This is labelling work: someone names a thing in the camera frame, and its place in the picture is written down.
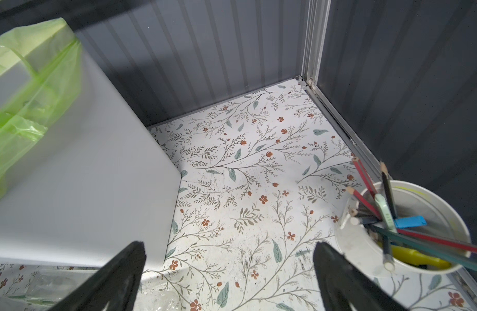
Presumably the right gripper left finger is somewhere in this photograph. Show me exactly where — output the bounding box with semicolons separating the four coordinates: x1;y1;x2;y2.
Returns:
50;241;147;310

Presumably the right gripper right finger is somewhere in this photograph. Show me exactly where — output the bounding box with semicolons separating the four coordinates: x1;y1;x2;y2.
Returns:
313;242;405;311

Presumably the white waste bin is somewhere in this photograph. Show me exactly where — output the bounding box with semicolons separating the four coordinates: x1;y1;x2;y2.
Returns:
0;53;181;269

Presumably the green plastic bin liner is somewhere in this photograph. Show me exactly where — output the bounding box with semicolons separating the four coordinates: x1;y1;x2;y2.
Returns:
0;18;82;199

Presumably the white cup with pens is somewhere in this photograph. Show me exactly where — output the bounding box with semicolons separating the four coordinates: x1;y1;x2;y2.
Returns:
336;158;477;277

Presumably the floral patterned table mat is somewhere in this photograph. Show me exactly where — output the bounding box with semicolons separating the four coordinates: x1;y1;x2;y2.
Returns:
0;77;477;311

